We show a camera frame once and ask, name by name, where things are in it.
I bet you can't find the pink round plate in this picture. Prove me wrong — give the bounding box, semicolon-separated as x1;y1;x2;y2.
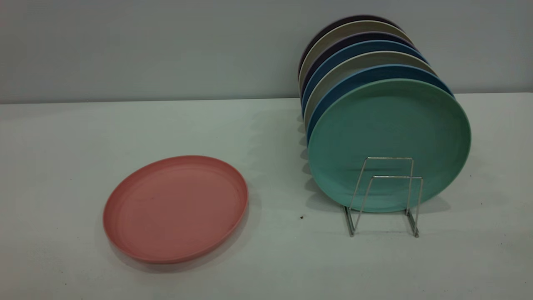
103;155;249;264

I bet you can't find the beige round plate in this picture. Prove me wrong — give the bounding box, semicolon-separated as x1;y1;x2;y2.
298;20;413;84
303;51;438;130

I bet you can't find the blue round plate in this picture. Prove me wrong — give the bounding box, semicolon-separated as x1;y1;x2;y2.
301;40;429;113
306;64;454;146

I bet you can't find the dark purple round plate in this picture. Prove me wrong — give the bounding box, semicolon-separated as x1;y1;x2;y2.
299;32;417;96
298;15;402;75

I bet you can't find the green round plate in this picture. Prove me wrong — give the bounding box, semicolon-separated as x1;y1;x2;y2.
307;78;472;213

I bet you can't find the silver wire plate rack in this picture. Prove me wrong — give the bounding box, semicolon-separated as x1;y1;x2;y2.
344;157;424;238

